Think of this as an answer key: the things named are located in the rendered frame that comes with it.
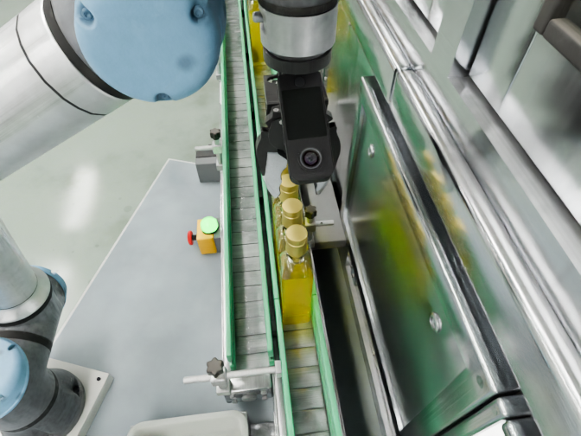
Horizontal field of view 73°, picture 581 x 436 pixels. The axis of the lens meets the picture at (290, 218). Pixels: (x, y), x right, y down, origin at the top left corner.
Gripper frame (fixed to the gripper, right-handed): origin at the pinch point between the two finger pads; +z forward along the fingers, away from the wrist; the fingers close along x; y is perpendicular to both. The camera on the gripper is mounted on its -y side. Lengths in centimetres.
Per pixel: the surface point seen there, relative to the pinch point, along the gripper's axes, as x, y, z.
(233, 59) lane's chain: 12, 105, 37
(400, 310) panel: -12.8, -14.2, 10.3
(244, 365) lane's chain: 11.2, -9.9, 37.3
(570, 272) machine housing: -15.3, -24.9, -17.0
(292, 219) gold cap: 0.2, 4.0, 10.7
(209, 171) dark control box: 20, 53, 45
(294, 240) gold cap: 0.6, -1.4, 9.1
